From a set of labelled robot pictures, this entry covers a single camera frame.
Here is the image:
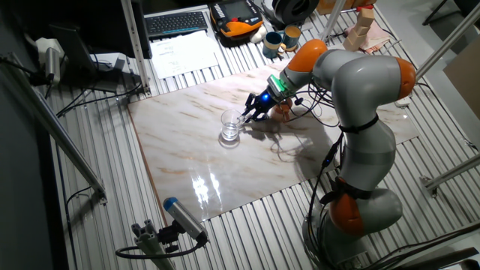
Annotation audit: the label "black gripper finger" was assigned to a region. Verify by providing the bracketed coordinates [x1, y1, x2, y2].
[241, 92, 258, 122]
[247, 111, 270, 123]

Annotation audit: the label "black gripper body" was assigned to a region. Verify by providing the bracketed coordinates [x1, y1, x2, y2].
[254, 88, 281, 114]

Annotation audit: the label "clear glass mug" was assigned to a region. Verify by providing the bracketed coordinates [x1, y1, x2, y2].
[220, 108, 247, 142]

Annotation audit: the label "teal mug yellow band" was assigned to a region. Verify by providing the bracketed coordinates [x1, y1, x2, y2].
[262, 31, 287, 60]

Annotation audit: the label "small white rounded object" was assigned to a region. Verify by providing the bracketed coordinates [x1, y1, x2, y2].
[250, 25, 268, 44]

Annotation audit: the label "dark teal mug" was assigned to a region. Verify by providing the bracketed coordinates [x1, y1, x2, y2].
[281, 24, 303, 53]

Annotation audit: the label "white marble pattern board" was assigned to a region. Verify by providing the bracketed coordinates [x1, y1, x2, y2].
[127, 58, 420, 223]

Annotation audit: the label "white printed paper sheet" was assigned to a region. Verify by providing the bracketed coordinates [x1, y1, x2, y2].
[149, 30, 220, 80]

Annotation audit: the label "orange black teach pendant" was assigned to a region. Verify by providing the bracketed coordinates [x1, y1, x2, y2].
[209, 0, 264, 38]

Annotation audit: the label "black round device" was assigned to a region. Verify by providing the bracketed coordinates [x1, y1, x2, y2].
[272, 0, 320, 26]

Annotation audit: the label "black keyboard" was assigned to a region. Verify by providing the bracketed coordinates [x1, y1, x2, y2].
[144, 10, 209, 38]

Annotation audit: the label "stacked wooden blocks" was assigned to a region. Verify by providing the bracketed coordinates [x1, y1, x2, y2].
[343, 5, 376, 52]

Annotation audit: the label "pink cloth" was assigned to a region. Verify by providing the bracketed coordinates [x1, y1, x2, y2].
[344, 20, 393, 53]

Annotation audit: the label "white power strip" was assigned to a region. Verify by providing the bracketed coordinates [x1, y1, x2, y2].
[393, 93, 413, 109]

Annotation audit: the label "black monitor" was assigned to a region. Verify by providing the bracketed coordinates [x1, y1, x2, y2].
[48, 0, 153, 61]

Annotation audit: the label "black monitor stand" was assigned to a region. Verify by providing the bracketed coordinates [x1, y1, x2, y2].
[48, 22, 132, 94]

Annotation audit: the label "long slanted aluminium profile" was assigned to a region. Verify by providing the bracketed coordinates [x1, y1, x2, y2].
[0, 52, 109, 206]

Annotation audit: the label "brown cardboard sheet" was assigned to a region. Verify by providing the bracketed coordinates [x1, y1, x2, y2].
[442, 37, 480, 121]

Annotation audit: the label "short aluminium floor profile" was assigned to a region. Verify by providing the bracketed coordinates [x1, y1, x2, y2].
[419, 153, 480, 198]

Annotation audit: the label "black metal bar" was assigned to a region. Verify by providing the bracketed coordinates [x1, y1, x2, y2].
[389, 245, 480, 270]

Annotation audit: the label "slim aluminium post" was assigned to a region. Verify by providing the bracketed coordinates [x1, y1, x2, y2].
[320, 0, 348, 42]

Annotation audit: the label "aluminium frame post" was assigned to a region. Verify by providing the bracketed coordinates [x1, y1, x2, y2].
[119, 0, 152, 97]

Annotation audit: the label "silver camera blue end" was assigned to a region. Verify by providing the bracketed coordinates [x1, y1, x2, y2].
[163, 196, 209, 244]

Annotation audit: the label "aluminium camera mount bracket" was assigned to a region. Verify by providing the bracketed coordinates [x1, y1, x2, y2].
[130, 219, 181, 270]

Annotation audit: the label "black camera cable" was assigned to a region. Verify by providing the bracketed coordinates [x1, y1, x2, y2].
[115, 234, 209, 260]

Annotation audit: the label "thick aluminium frame beam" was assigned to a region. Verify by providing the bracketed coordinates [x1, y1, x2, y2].
[415, 3, 480, 78]

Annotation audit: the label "silver device white mount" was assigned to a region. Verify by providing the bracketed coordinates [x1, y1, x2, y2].
[35, 37, 65, 86]

